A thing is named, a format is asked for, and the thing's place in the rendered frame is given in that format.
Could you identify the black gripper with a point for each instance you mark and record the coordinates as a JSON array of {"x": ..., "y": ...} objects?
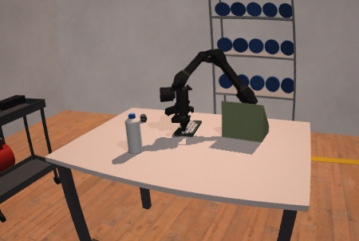
[{"x": 183, "y": 117}]

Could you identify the grey bottle with blue cap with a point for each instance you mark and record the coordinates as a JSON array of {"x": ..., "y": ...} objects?
[{"x": 132, "y": 125}]

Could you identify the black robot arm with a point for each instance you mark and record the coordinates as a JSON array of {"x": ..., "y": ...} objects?
[{"x": 217, "y": 56}]

